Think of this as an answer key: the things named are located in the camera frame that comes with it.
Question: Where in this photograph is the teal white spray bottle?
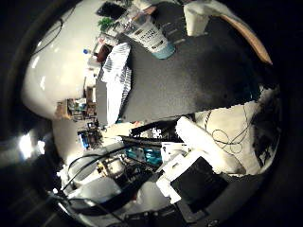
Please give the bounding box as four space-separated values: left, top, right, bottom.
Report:
121 8 176 61

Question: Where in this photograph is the blue white striped cloth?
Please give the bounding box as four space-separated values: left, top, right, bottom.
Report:
99 42 134 127

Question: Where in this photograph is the cluttered desk with blue screen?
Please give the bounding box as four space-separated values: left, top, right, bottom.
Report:
77 122 104 149

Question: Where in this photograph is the cluttered shelf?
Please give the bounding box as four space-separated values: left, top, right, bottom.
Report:
56 97 98 123

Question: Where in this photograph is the broad leaf green plant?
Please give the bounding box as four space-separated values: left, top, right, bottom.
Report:
97 17 116 33

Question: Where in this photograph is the thin black floor cable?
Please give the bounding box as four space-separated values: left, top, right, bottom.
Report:
204 105 254 156

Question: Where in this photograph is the thick black cable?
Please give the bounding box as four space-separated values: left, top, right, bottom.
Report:
62 144 135 192

